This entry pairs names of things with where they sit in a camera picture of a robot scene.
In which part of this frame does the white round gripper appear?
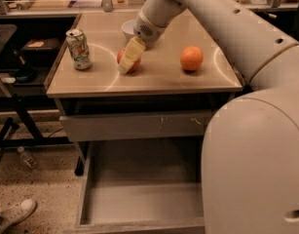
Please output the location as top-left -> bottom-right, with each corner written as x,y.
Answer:
119,11 -> 166,72

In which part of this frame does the red apple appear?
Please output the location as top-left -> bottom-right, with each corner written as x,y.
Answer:
117,49 -> 141,74

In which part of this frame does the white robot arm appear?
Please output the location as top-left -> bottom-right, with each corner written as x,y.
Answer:
119,0 -> 299,234

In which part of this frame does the grey drawer cabinet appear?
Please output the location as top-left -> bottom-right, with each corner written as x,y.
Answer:
47,11 -> 243,174

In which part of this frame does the closed grey top drawer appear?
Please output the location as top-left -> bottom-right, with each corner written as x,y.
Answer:
59,110 -> 211,141

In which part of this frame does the open grey middle drawer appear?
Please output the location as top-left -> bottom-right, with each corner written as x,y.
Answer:
65,137 -> 206,234

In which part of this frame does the white bowl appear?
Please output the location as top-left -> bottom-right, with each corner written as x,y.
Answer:
121,19 -> 134,40

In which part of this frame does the orange fruit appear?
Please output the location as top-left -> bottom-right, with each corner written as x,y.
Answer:
180,46 -> 204,71

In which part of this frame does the green white soda can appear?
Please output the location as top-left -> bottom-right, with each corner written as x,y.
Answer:
65,28 -> 93,70

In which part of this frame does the black box with label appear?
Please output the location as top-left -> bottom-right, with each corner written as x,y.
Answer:
21,38 -> 60,60

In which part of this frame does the plastic water bottle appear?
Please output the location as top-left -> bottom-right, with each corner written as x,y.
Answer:
17,146 -> 38,169

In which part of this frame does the white sneaker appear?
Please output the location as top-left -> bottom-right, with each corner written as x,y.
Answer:
0,199 -> 37,234

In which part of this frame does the black folding table frame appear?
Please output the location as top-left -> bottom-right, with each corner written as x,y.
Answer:
0,23 -> 74,161

